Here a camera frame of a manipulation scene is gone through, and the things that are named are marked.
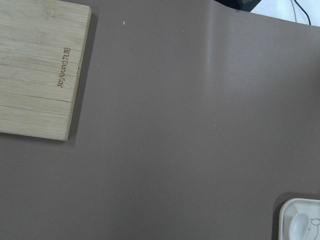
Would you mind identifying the cream serving tray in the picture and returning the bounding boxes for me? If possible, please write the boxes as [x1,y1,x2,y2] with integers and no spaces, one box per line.
[278,198,320,240]

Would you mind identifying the black gripper stand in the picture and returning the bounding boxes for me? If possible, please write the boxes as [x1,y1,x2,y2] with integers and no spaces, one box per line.
[215,0,261,12]

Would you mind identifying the bamboo cutting board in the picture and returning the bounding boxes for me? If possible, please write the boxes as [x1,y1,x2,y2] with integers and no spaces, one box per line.
[0,0,92,141]

